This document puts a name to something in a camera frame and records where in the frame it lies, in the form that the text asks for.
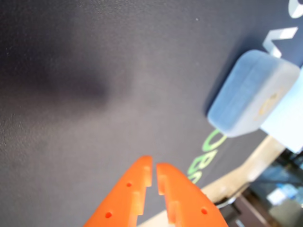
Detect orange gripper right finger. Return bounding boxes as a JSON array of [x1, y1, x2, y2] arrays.
[[156, 162, 229, 227]]

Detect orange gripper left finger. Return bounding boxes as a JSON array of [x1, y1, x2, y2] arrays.
[[84, 155, 153, 227]]

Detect grey square case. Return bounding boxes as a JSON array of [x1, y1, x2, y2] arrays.
[[207, 49, 301, 138]]

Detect dark mat with WOWROBO print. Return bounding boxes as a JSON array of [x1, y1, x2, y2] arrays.
[[0, 0, 303, 227]]

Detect white cardboard box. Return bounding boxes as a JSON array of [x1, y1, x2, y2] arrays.
[[259, 68, 303, 154]]

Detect thin grey cable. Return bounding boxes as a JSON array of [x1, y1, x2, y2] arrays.
[[216, 196, 237, 209]]

